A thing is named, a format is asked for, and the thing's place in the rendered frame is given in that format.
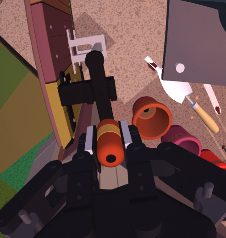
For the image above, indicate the red flower pot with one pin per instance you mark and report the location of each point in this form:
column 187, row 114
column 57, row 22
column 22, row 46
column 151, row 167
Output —
column 215, row 160

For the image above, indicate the magenta flower pot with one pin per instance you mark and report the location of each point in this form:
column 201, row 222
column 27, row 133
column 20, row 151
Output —
column 185, row 141

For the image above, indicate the black bolt guide bracket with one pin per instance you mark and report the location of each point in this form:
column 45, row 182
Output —
column 73, row 93

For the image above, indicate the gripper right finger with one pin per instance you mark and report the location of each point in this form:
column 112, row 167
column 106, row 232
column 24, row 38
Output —
column 142, row 167

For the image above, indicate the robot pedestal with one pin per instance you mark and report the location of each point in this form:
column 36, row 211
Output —
column 194, row 37

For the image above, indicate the maroon wooden gate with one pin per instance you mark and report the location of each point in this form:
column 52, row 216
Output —
column 47, row 46

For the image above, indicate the white plant label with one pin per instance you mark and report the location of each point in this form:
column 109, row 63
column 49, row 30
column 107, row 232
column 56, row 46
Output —
column 213, row 100
column 151, row 63

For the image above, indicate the orange terracotta pot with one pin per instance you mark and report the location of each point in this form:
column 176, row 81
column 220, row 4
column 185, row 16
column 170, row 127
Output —
column 151, row 122

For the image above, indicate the black cane bolt orange grip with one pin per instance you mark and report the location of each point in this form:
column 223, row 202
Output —
column 109, row 143

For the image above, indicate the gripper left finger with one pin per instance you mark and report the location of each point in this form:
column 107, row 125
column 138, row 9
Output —
column 81, row 176

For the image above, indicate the white parking bracket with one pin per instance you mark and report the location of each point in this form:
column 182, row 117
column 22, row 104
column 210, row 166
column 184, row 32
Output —
column 83, row 43

